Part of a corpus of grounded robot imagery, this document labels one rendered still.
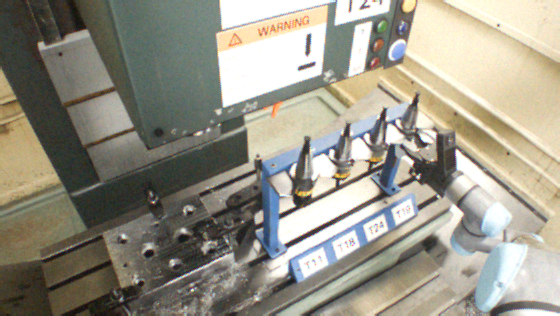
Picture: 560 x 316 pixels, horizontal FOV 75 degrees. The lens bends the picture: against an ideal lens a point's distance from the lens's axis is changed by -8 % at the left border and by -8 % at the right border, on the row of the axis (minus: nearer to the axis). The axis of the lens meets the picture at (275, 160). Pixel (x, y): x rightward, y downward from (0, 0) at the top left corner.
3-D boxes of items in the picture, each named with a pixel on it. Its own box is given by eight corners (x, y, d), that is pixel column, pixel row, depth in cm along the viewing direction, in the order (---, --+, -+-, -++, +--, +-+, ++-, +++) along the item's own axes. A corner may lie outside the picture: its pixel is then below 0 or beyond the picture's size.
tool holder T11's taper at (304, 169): (309, 162, 92) (311, 141, 87) (317, 176, 89) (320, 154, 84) (291, 167, 91) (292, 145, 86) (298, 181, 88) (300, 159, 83)
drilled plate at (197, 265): (234, 262, 105) (233, 252, 102) (132, 311, 95) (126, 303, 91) (200, 203, 119) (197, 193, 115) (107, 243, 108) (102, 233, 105)
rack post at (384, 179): (401, 190, 129) (425, 121, 107) (389, 197, 127) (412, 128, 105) (381, 171, 134) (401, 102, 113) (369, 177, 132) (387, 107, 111)
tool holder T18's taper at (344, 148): (341, 145, 96) (345, 124, 91) (356, 154, 94) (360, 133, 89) (329, 153, 94) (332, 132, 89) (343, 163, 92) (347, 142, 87)
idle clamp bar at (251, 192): (301, 183, 130) (302, 170, 125) (233, 221, 120) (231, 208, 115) (292, 174, 133) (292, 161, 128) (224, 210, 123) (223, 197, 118)
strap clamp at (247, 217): (256, 239, 115) (254, 208, 104) (215, 259, 110) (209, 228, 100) (250, 231, 117) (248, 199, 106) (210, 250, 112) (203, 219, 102)
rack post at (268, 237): (287, 251, 112) (292, 183, 91) (271, 259, 111) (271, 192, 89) (270, 226, 118) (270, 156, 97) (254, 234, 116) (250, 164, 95)
